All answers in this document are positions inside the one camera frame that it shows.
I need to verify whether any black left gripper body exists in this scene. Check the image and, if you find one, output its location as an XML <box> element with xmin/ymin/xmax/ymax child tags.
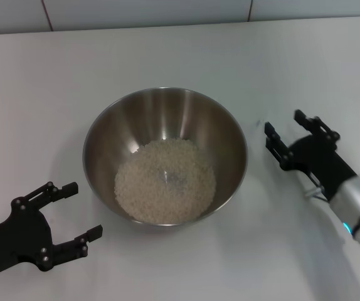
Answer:
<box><xmin>0</xmin><ymin>208</ymin><xmax>55</xmax><ymax>280</ymax></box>

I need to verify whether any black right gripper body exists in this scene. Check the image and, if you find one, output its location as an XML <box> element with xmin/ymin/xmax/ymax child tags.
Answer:
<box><xmin>282</xmin><ymin>135</ymin><xmax>356</xmax><ymax>201</ymax></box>

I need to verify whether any stainless steel mixing bowl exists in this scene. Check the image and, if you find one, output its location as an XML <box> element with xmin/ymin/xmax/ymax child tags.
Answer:
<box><xmin>82</xmin><ymin>87</ymin><xmax>249</xmax><ymax>233</ymax></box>

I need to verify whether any right gripper cable with plug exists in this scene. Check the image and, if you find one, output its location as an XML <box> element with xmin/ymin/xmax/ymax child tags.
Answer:
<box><xmin>305</xmin><ymin>184</ymin><xmax>326</xmax><ymax>200</ymax></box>

